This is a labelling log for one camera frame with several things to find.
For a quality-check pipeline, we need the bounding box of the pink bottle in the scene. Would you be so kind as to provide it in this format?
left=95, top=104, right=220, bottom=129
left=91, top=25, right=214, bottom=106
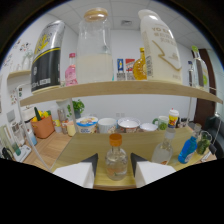
left=64, top=52, right=78, bottom=87

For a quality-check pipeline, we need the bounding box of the clear bottle red label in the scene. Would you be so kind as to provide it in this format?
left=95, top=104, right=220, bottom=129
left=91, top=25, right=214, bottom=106
left=150, top=128, right=177, bottom=165

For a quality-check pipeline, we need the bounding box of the glass jar wooden lid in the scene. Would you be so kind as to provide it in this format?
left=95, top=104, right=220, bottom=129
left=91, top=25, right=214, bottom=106
left=75, top=7, right=114, bottom=84

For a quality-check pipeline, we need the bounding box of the orange basket with fruit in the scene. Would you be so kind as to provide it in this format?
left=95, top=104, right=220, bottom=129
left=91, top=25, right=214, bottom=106
left=29, top=110, right=55, bottom=139

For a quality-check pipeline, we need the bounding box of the green mug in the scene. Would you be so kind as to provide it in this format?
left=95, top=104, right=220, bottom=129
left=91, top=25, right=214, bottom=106
left=152, top=115, right=170, bottom=131

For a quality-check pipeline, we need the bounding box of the small wooden wall shelf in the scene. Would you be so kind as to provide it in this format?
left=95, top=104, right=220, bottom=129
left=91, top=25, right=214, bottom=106
left=6, top=69, right=32, bottom=81

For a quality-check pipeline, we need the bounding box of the green potted plant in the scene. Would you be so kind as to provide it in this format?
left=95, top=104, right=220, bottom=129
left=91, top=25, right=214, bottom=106
left=66, top=99, right=86, bottom=119

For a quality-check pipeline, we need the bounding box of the red and white box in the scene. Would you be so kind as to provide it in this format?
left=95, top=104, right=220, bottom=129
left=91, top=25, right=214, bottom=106
left=125, top=58, right=136, bottom=81

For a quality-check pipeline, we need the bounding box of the clear bottle green cap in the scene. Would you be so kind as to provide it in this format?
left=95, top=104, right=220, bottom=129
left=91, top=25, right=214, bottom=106
left=190, top=45, right=210, bottom=93

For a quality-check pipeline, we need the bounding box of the pale yellow cup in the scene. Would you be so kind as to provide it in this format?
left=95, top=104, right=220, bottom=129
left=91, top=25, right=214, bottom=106
left=66, top=120, right=77, bottom=138

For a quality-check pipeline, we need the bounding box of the amber bottle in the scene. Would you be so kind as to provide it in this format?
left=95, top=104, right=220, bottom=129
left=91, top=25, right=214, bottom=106
left=132, top=47, right=148, bottom=81

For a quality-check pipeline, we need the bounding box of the glass jar with green limes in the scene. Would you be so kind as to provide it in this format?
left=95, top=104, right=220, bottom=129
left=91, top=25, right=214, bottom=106
left=196, top=130, right=213, bottom=155

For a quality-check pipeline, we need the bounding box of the clear bottle orange cap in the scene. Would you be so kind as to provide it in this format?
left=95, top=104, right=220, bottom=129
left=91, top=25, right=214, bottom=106
left=105, top=133, right=129, bottom=182

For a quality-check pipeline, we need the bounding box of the two-tier wooden shelf rack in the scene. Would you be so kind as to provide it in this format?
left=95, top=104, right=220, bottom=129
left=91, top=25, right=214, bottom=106
left=16, top=79, right=224, bottom=183

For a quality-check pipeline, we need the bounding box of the small white bowl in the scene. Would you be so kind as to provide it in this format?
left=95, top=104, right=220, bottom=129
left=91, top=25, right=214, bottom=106
left=139, top=122, right=159, bottom=133

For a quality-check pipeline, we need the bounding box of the small white blue bottle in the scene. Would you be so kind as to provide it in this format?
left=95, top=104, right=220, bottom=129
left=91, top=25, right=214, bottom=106
left=26, top=129, right=38, bottom=147

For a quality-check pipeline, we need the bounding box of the blue and white box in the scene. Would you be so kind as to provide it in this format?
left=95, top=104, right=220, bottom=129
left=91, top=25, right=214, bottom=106
left=116, top=58, right=126, bottom=82

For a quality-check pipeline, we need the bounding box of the printed paper bowl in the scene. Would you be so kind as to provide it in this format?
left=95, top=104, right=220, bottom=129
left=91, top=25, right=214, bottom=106
left=75, top=115, right=99, bottom=134

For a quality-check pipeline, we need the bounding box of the black chair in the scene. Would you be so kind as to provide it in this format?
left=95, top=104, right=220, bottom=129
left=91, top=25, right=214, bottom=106
left=203, top=114, right=224, bottom=158

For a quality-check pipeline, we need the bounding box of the blue liquid bottle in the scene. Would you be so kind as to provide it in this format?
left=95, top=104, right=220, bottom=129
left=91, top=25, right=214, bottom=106
left=177, top=123, right=203, bottom=164

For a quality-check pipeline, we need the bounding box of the dark brown door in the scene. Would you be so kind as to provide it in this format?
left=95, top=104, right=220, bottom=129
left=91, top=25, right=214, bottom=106
left=193, top=49, right=218, bottom=126

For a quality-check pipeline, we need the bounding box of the large white bottle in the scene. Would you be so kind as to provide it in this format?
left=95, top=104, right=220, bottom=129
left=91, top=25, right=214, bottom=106
left=138, top=8, right=184, bottom=84

